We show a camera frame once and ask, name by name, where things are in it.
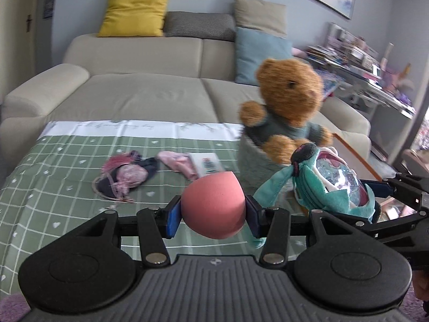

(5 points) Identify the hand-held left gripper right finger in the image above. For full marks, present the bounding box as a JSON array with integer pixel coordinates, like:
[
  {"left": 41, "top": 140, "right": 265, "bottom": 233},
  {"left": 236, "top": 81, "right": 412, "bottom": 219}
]
[{"left": 246, "top": 195, "right": 339, "bottom": 265}]

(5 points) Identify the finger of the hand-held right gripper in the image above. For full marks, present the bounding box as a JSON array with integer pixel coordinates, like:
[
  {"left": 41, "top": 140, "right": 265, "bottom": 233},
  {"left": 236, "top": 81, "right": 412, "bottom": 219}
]
[
  {"left": 338, "top": 208, "right": 429, "bottom": 241},
  {"left": 364, "top": 173, "right": 429, "bottom": 208}
]

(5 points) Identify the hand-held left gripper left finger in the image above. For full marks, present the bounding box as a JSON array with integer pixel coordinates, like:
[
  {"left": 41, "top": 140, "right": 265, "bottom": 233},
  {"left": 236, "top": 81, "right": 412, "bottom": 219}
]
[{"left": 90, "top": 195, "right": 183, "bottom": 266}]

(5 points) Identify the pink sponge ball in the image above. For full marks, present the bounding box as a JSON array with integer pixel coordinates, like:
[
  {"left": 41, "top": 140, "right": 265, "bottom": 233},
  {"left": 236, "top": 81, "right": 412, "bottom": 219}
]
[{"left": 181, "top": 171, "right": 247, "bottom": 240}]

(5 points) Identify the orange cardboard box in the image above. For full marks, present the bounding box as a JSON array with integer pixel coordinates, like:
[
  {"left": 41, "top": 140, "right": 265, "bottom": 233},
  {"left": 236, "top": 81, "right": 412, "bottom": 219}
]
[{"left": 330, "top": 133, "right": 419, "bottom": 224}]

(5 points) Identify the dark pouch with pink tassel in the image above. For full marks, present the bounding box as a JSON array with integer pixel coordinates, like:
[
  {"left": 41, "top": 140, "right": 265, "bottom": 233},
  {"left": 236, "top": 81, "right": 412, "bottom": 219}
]
[{"left": 93, "top": 151, "right": 159, "bottom": 204}]

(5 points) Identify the teal plush pouch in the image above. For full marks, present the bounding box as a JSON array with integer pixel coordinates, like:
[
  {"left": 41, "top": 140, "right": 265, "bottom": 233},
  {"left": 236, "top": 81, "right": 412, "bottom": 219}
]
[{"left": 248, "top": 142, "right": 383, "bottom": 249}]

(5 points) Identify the white printed card box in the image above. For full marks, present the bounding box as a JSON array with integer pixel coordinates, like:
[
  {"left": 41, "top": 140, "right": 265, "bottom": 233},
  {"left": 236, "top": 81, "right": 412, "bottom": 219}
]
[{"left": 188, "top": 152, "right": 225, "bottom": 178}]

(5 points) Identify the grey knitted basket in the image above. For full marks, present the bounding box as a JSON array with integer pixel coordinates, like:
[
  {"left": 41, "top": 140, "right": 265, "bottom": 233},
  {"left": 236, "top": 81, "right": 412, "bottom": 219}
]
[{"left": 237, "top": 131, "right": 295, "bottom": 193}]

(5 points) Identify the pink cloth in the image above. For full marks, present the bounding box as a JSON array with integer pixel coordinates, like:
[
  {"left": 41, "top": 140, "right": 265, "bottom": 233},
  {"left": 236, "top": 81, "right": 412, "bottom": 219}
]
[{"left": 157, "top": 151, "right": 198, "bottom": 181}]

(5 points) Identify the white study desk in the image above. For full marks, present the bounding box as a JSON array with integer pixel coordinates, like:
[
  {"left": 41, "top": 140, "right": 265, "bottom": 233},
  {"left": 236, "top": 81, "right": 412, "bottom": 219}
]
[{"left": 306, "top": 22, "right": 418, "bottom": 162}]

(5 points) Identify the purple plush bag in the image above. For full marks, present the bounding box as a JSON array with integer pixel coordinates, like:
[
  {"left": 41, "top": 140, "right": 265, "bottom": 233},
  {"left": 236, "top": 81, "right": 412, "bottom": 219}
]
[{"left": 382, "top": 62, "right": 416, "bottom": 104}]

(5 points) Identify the green checked tablecloth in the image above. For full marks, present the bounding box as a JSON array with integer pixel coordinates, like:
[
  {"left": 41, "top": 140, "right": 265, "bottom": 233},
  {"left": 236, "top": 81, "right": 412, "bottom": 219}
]
[{"left": 0, "top": 121, "right": 416, "bottom": 309}]

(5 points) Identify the printed figure pillow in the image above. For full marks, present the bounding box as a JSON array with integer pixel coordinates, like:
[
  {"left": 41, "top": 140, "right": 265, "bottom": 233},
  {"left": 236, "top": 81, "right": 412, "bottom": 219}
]
[{"left": 318, "top": 70, "right": 346, "bottom": 99}]

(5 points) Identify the brown teddy bear green sweater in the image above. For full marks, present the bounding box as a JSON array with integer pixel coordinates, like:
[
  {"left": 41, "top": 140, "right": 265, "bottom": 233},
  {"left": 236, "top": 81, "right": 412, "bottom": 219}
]
[{"left": 239, "top": 58, "right": 334, "bottom": 165}]

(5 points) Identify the beige sofa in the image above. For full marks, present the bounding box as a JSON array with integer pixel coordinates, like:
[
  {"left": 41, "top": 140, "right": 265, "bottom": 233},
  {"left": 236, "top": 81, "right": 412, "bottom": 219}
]
[{"left": 2, "top": 34, "right": 371, "bottom": 162}]

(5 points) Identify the pile of books and papers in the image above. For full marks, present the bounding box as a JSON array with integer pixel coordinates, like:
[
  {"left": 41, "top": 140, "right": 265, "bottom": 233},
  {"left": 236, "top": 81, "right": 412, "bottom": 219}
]
[{"left": 305, "top": 43, "right": 349, "bottom": 71}]

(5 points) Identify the white desktop shelf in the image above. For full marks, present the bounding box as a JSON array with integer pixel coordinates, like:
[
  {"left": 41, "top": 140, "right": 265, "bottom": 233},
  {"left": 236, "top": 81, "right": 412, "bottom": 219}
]
[{"left": 327, "top": 22, "right": 381, "bottom": 71}]

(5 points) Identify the blue pillow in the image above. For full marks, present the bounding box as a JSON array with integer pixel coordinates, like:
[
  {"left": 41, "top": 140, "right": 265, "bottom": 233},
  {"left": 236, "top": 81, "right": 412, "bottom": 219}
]
[{"left": 235, "top": 27, "right": 294, "bottom": 86}]

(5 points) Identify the purple fleece clothing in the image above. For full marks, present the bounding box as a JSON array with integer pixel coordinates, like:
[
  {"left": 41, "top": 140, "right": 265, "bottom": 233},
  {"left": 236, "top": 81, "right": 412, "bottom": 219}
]
[{"left": 0, "top": 292, "right": 34, "bottom": 322}]

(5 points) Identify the grey checked pillow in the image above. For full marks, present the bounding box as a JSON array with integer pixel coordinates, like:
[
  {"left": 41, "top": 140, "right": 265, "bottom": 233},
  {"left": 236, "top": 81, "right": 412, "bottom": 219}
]
[{"left": 164, "top": 11, "right": 236, "bottom": 42}]

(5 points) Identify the beige pillow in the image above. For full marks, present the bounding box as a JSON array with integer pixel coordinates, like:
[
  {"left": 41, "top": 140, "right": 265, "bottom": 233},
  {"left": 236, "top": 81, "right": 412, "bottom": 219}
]
[{"left": 234, "top": 0, "right": 289, "bottom": 37}]

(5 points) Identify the yellow pillow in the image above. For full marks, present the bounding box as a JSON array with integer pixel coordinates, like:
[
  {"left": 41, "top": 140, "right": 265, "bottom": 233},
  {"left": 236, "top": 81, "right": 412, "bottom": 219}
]
[{"left": 97, "top": 0, "right": 172, "bottom": 37}]

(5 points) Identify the cream door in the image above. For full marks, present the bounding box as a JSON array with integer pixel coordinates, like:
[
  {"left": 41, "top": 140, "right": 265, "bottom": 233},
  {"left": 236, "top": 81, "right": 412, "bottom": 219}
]
[{"left": 0, "top": 0, "right": 44, "bottom": 86}]

